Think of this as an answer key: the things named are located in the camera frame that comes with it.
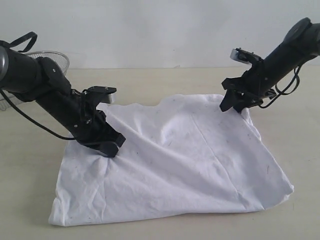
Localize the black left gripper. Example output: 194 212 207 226
49 97 126 158

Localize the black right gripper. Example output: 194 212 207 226
219 62 278 113

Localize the white cotton t-shirt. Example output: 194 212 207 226
48 94 294 227

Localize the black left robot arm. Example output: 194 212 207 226
0 41 126 158

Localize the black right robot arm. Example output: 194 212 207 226
219 17 320 113

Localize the metal mesh basket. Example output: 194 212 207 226
0 48 71 102

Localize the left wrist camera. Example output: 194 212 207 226
80 86 117 110

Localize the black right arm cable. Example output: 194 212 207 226
257 64 302 109

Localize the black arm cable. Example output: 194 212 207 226
257 64 302 109
0 31 76 141

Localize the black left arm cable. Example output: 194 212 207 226
0 31 76 141

